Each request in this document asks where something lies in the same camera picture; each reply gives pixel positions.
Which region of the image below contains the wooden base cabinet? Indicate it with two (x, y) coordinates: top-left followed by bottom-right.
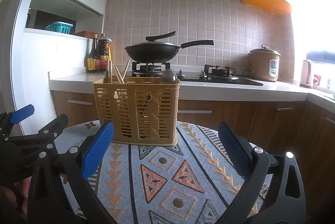
(51, 90), (335, 189)

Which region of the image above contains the gas burner grate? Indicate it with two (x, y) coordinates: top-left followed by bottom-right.
(204, 64), (239, 79)
(131, 62), (171, 76)

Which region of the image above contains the brown rice cooker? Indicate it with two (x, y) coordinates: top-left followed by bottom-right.
(248, 45), (281, 82)

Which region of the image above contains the black wok lid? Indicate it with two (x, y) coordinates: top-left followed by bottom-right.
(126, 31), (180, 51)

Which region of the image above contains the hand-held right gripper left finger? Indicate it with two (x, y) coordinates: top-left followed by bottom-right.
(27, 121), (116, 224)

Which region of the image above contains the patterned woven mat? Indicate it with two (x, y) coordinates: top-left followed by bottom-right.
(56, 121), (273, 224)

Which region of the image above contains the pink electric kettle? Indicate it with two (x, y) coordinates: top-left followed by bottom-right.
(299, 59), (314, 89)

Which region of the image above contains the teal plastic basket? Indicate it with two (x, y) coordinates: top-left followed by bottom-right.
(45, 22), (74, 35)

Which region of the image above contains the metal spoon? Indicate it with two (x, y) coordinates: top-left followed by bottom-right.
(160, 68), (177, 83)

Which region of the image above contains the dark soy sauce bottle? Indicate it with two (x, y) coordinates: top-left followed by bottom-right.
(86, 34), (101, 73)

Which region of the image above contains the black glass gas stove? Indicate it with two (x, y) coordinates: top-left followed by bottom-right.
(131, 69), (264, 86)

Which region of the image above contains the yellow plastic utensil basket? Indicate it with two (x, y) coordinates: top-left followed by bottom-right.
(93, 77), (181, 147)

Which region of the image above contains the person's left hand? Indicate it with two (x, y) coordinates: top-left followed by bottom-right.
(0, 178), (30, 216)

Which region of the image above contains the yellow oil bottle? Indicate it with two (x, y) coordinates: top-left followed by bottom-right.
(106, 38), (113, 61)

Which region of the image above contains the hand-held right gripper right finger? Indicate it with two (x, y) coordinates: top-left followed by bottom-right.
(218, 121), (307, 224)

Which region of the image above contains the brown woven basket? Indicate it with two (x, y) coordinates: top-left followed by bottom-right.
(75, 30), (96, 39)

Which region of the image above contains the dark sauce bottle red cap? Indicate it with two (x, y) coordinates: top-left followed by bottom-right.
(97, 33), (111, 72)

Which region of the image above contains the black wok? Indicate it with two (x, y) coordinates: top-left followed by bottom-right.
(125, 40), (214, 64)

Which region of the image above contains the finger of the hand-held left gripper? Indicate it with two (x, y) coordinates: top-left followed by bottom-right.
(9, 114), (69, 157)
(0, 104), (35, 141)

